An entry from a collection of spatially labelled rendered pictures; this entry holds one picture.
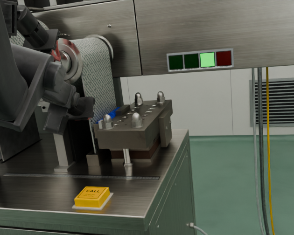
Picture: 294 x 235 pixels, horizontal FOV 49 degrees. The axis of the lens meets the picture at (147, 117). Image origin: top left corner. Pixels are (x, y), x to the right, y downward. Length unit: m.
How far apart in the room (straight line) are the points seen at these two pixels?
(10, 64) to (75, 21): 1.04
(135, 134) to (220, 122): 2.81
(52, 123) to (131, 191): 0.28
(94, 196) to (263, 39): 0.79
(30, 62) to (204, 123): 3.38
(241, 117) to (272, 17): 2.56
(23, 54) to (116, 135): 0.58
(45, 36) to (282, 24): 0.79
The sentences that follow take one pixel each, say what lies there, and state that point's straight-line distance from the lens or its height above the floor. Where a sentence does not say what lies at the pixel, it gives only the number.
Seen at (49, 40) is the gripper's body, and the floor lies 1.32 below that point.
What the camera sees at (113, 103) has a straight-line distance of 1.26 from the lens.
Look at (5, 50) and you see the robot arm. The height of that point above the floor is 1.32.
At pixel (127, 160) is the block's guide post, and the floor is 0.92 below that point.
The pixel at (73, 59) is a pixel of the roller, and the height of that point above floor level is 1.26.
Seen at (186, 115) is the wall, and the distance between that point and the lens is 3.78.
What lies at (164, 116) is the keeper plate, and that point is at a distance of 1.14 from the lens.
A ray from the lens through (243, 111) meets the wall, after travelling 3.71.
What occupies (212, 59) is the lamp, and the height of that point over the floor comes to 1.18.
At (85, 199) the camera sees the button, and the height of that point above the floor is 0.92.
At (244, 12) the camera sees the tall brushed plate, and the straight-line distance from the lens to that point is 1.25.
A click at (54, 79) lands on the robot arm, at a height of 1.27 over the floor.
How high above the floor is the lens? 1.32
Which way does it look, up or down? 15 degrees down
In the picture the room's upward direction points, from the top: 7 degrees counter-clockwise
